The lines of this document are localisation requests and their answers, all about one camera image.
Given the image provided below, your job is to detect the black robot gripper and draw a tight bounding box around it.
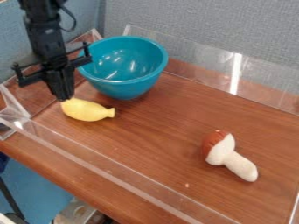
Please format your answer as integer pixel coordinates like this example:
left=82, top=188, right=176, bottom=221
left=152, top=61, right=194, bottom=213
left=11, top=16, right=90, bottom=102

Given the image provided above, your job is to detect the brown white toy mushroom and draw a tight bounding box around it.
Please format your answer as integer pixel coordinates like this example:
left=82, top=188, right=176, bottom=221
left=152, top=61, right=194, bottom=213
left=201, top=129, right=257, bottom=182

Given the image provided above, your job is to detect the blue plastic bowl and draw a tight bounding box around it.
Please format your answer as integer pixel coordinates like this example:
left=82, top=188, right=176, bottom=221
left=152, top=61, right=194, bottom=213
left=78, top=36, right=168, bottom=100

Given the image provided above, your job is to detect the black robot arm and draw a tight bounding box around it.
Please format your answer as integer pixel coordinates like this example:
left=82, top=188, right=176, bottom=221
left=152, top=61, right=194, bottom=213
left=11, top=0, right=91, bottom=102

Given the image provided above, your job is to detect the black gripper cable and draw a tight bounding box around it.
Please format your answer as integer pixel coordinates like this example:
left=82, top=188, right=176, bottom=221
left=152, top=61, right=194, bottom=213
left=57, top=3, right=78, bottom=33

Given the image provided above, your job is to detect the grey metal bracket under table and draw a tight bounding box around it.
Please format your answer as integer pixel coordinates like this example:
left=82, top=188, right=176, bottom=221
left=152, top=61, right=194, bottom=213
left=51, top=198, right=103, bottom=224

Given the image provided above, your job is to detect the yellow toy banana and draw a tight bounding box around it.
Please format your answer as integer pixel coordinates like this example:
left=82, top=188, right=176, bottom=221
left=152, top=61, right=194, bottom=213
left=59, top=98, right=115, bottom=122

